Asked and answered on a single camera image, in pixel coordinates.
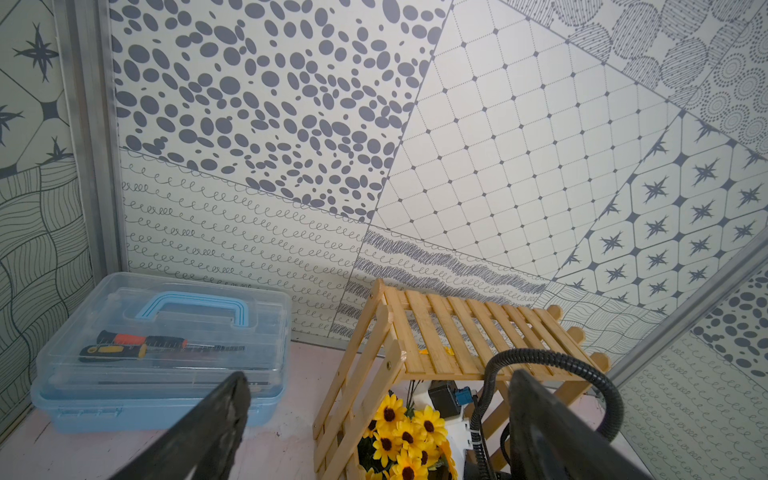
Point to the sunflower pot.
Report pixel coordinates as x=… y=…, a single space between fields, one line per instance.
x=402 y=442

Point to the wooden two-tier shelf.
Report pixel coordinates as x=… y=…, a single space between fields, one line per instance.
x=404 y=335

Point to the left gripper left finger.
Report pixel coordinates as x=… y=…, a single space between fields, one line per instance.
x=203 y=444

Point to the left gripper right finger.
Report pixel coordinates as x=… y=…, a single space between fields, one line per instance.
x=548 y=441

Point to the blue plastic tool box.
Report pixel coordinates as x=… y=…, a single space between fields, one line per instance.
x=141 y=351

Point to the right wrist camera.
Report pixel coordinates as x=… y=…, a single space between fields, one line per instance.
x=451 y=402

